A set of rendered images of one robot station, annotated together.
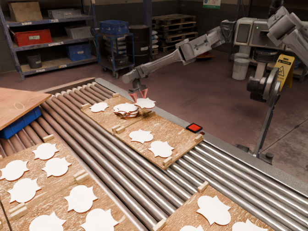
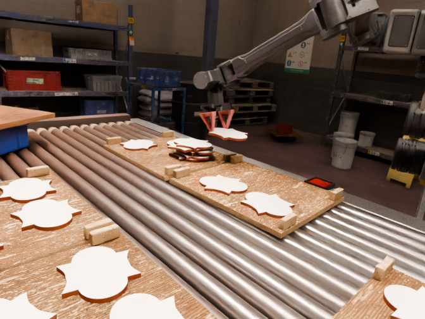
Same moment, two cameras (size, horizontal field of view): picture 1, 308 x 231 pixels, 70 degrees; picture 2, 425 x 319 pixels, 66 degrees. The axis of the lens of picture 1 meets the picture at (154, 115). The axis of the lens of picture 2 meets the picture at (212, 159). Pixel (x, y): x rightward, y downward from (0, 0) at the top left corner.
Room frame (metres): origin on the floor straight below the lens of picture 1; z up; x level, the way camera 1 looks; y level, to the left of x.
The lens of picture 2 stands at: (0.13, 0.15, 1.31)
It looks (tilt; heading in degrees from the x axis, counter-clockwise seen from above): 18 degrees down; 358
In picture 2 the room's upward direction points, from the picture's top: 5 degrees clockwise
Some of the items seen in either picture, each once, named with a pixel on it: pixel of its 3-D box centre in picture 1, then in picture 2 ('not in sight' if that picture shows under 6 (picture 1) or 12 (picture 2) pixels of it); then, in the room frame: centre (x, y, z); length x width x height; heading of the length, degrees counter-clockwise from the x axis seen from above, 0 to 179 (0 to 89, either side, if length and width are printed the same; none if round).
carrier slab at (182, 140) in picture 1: (158, 136); (255, 189); (1.06, -0.03, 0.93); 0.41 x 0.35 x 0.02; 45
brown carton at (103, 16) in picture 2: not in sight; (96, 13); (5.33, 1.81, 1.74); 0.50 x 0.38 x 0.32; 126
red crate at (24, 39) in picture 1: (32, 36); (31, 79); (4.81, 2.56, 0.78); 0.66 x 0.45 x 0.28; 126
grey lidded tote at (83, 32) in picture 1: (78, 31); (102, 82); (5.37, 1.75, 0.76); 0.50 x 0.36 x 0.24; 132
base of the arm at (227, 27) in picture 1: (224, 32); (369, 28); (1.44, -0.45, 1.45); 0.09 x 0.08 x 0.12; 56
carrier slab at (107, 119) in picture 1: (116, 112); (169, 154); (1.36, 0.27, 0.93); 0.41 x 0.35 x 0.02; 43
